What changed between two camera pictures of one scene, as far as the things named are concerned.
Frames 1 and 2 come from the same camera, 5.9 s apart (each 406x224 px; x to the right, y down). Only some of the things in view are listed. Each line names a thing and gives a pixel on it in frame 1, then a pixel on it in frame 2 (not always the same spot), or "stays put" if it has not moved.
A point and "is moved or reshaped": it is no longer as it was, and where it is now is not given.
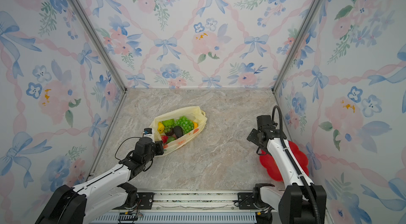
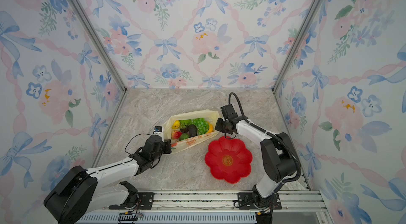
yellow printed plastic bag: (195, 113) to (186, 129)
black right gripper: (253, 136) to (219, 126)
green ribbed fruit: (171, 139) to (184, 136)
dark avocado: (178, 131) to (192, 130)
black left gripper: (159, 145) to (167, 143)
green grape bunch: (186, 125) to (202, 125)
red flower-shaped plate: (267, 161) is moved or reshaped
